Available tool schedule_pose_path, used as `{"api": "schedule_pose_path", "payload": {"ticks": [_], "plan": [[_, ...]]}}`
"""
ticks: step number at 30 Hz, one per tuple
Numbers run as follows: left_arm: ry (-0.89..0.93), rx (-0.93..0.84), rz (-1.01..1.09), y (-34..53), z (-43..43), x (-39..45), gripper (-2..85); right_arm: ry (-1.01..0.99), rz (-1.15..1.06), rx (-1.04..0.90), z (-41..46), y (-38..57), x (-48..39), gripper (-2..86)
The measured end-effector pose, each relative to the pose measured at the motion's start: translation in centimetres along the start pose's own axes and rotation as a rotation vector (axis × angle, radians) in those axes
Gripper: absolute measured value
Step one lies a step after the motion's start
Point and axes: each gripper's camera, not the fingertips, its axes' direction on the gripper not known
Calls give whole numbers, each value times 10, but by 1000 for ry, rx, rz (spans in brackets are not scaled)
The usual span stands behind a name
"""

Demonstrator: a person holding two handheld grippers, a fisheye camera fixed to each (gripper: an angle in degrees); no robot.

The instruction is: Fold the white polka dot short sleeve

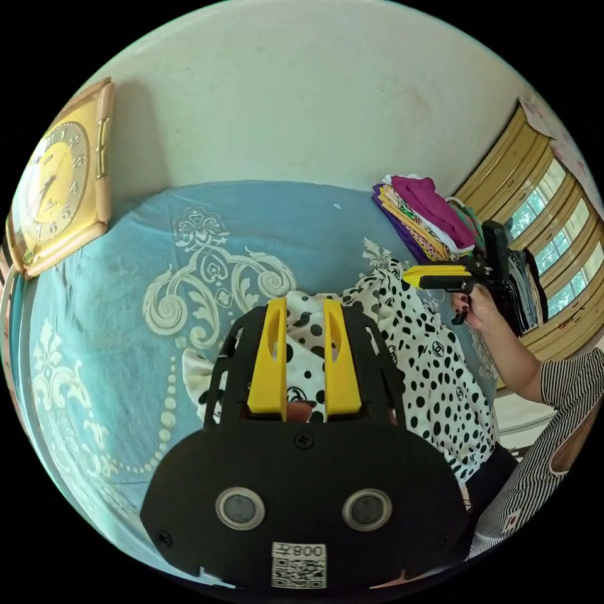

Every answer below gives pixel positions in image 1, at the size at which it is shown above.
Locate white polka dot short sleeve shirt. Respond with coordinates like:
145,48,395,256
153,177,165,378
181,257,501,487

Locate person's right forearm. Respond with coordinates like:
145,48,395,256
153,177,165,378
474,309,544,405

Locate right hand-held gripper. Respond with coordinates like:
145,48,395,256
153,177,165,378
403,252,513,327

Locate person's right hand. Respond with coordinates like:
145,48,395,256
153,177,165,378
450,284,508,332

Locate yellow square wall clock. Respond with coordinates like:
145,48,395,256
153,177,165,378
4,77,117,282

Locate bed with blue printed sheet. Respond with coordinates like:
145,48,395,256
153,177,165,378
9,181,502,569

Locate pile of dark clothes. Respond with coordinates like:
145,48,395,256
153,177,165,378
503,247,551,338

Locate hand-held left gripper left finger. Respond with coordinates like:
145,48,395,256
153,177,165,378
247,298,289,423

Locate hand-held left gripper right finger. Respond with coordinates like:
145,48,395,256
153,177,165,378
322,299,364,423

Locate window with yellow frame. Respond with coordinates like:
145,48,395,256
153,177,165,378
452,101,604,365

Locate person's left hand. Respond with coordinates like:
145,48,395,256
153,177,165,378
286,400,318,423

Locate pile of colourful clothes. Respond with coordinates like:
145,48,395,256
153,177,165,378
371,173,484,266

